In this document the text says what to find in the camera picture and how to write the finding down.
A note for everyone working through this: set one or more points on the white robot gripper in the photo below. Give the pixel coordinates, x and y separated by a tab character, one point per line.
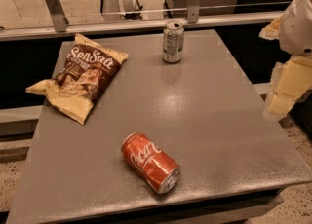
297	28

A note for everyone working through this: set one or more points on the red Coca-Cola can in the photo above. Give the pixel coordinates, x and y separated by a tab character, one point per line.
157	168

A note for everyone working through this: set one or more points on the silver green soda can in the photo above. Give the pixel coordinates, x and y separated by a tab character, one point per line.
173	40

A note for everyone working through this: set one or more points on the Sea Salt chips bag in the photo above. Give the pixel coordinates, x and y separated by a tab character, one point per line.
88	70

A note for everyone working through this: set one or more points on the grey horizontal metal rail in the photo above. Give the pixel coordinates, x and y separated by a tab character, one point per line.
136	26

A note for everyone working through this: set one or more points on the grey metal bracket left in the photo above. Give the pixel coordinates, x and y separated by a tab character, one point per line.
59	20

